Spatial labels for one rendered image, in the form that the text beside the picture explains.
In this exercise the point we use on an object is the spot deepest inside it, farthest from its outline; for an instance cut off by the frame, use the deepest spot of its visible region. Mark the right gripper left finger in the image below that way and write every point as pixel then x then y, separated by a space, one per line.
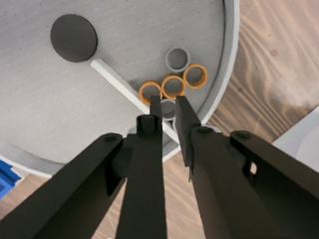
pixel 74 201

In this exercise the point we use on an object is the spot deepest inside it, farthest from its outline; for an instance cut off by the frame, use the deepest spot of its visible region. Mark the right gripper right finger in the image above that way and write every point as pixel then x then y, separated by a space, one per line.
pixel 230 205

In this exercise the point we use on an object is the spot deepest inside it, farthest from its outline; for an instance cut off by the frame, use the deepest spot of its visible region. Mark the bronze bushing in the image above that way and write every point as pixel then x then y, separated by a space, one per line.
pixel 149 82
pixel 179 93
pixel 202 80

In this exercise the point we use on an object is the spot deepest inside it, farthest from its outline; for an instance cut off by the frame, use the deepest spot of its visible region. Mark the blue rectangular tray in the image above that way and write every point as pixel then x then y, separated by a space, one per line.
pixel 7 177

